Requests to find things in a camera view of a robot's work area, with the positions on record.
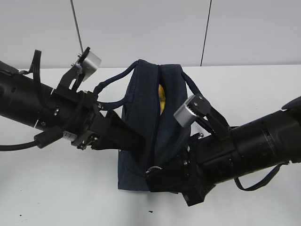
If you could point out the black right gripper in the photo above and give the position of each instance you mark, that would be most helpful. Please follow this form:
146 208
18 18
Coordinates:
211 161

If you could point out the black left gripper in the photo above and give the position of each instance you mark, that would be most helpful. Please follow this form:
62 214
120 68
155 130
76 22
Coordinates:
79 118

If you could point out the dark blue zipper lunch bag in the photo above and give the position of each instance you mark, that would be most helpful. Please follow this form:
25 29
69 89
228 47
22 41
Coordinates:
164 136

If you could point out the yellow toy pear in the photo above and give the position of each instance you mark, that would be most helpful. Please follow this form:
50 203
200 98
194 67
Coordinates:
162 98

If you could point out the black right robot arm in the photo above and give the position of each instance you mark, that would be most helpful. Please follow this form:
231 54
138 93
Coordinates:
268 142

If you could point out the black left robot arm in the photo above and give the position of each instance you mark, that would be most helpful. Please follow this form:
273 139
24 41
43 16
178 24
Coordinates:
28 101

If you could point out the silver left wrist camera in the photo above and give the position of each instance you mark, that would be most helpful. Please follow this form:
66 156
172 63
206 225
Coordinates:
88 63

